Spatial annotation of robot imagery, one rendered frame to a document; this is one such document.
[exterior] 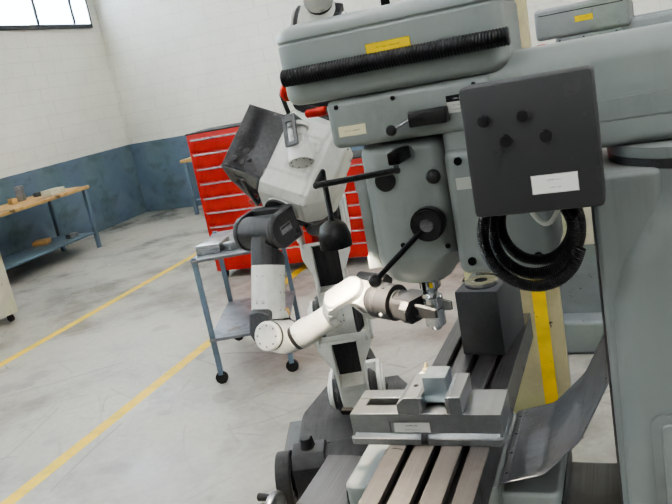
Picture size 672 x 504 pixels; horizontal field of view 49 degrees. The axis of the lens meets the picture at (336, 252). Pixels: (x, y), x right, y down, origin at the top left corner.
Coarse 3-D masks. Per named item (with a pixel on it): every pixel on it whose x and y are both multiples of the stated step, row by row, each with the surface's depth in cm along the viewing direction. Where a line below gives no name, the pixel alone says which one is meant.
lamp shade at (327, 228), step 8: (328, 224) 160; (336, 224) 160; (344, 224) 160; (320, 232) 161; (328, 232) 159; (336, 232) 159; (344, 232) 160; (320, 240) 161; (328, 240) 159; (336, 240) 159; (344, 240) 160; (328, 248) 160; (336, 248) 159
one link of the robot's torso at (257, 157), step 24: (264, 120) 202; (312, 120) 200; (240, 144) 200; (264, 144) 199; (312, 144) 197; (240, 168) 198; (264, 168) 197; (288, 168) 196; (312, 168) 195; (336, 168) 199; (264, 192) 197; (288, 192) 194; (312, 192) 194; (336, 192) 206; (312, 216) 201
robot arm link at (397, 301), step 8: (384, 288) 174; (392, 288) 173; (400, 288) 175; (376, 296) 174; (384, 296) 172; (392, 296) 172; (400, 296) 171; (408, 296) 170; (416, 296) 168; (376, 304) 173; (384, 304) 172; (392, 304) 170; (400, 304) 166; (408, 304) 165; (376, 312) 174; (384, 312) 172; (392, 312) 170; (400, 312) 166; (408, 312) 166; (392, 320) 174; (408, 320) 165; (416, 320) 167
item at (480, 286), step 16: (480, 272) 209; (464, 288) 202; (480, 288) 199; (496, 288) 197; (512, 288) 208; (464, 304) 200; (480, 304) 198; (496, 304) 196; (512, 304) 207; (464, 320) 202; (480, 320) 200; (496, 320) 197; (512, 320) 207; (464, 336) 203; (480, 336) 201; (496, 336) 199; (512, 336) 206; (464, 352) 205; (480, 352) 203; (496, 352) 200
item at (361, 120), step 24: (360, 96) 146; (384, 96) 144; (408, 96) 142; (432, 96) 141; (456, 96) 139; (336, 120) 149; (360, 120) 147; (384, 120) 145; (456, 120) 140; (336, 144) 151; (360, 144) 149
